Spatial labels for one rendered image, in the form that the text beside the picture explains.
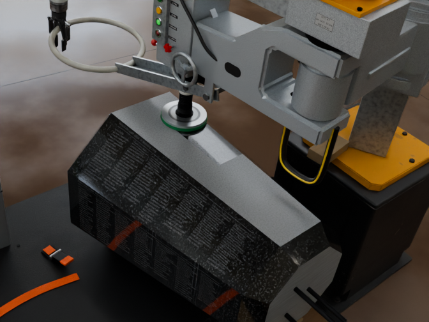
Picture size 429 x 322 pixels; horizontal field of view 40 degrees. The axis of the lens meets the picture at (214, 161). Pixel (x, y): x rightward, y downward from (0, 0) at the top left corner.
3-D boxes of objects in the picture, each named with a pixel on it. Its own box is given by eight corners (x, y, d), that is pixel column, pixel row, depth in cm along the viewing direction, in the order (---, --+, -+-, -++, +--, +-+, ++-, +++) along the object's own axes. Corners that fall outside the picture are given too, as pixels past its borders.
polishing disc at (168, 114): (168, 98, 284) (168, 96, 284) (210, 107, 282) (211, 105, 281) (155, 122, 268) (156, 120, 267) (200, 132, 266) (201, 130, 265)
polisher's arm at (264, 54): (341, 149, 230) (376, 37, 200) (306, 174, 217) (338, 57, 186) (207, 69, 266) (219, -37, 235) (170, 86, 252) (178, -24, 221)
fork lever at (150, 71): (242, 89, 255) (241, 78, 252) (211, 104, 243) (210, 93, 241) (140, 62, 299) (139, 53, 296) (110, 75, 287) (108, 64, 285)
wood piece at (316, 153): (330, 139, 285) (332, 131, 282) (347, 149, 281) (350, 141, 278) (306, 156, 273) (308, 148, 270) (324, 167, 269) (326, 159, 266)
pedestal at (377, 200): (327, 194, 373) (357, 97, 327) (412, 260, 337) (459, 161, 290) (251, 237, 338) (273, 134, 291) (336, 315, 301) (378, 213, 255)
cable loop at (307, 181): (322, 191, 235) (341, 128, 215) (316, 195, 233) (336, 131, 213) (278, 162, 246) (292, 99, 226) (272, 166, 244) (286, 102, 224)
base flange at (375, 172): (359, 108, 318) (362, 101, 314) (435, 158, 291) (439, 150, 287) (297, 137, 291) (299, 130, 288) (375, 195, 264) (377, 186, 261)
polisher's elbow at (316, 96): (309, 87, 228) (320, 42, 215) (350, 110, 219) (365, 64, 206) (279, 105, 216) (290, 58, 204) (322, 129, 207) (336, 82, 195)
